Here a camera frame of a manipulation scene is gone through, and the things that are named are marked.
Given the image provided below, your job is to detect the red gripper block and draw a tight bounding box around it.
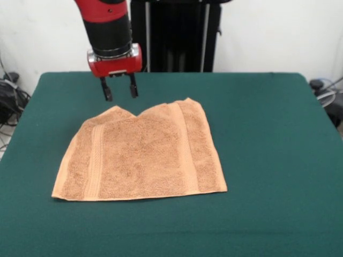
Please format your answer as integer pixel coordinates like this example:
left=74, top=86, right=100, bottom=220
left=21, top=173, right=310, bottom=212
left=86, top=43, right=143, bottom=102

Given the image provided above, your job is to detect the tan terry towel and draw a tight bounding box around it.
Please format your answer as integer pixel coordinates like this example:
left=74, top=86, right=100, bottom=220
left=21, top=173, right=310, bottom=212
left=50, top=97, right=228, bottom=202

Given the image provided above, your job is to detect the dark green table cloth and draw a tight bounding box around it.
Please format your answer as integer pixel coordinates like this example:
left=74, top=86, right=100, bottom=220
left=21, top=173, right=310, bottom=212
left=0, top=71, right=343, bottom=257

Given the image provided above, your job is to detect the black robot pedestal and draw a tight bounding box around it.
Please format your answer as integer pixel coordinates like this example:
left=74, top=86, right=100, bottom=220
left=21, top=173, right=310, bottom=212
left=126, top=0, right=223, bottom=73

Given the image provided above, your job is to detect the black cable tangle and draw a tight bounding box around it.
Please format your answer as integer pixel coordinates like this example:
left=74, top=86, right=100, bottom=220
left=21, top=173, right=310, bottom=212
left=0, top=80, right=32, bottom=130

